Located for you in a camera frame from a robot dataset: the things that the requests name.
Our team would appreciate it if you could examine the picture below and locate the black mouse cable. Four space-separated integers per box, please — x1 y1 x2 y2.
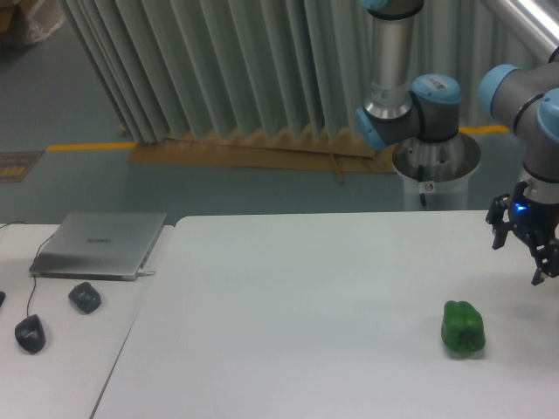
0 222 66 319

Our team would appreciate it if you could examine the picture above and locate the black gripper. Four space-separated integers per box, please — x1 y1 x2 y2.
486 180 558 285

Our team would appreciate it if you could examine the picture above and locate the brown cardboard sheet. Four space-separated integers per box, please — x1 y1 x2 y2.
128 126 395 183

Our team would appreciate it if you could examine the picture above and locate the black computer mouse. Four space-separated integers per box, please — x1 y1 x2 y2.
14 314 46 354

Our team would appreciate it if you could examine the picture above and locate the white laptop cable plug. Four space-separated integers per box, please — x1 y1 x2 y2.
137 270 155 278

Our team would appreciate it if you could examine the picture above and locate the green pleated curtain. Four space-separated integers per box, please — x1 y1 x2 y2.
61 1 558 143

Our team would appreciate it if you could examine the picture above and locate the black pedestal cable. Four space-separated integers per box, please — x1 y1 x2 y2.
417 163 428 212

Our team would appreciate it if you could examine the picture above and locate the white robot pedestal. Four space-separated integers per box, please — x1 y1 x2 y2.
392 133 481 211

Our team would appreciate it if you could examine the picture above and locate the silver laptop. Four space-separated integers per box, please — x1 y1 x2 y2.
29 212 167 280

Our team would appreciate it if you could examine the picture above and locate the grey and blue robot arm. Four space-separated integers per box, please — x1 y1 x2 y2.
355 1 558 285

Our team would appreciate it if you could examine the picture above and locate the green bell pepper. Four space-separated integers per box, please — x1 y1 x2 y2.
441 300 486 354

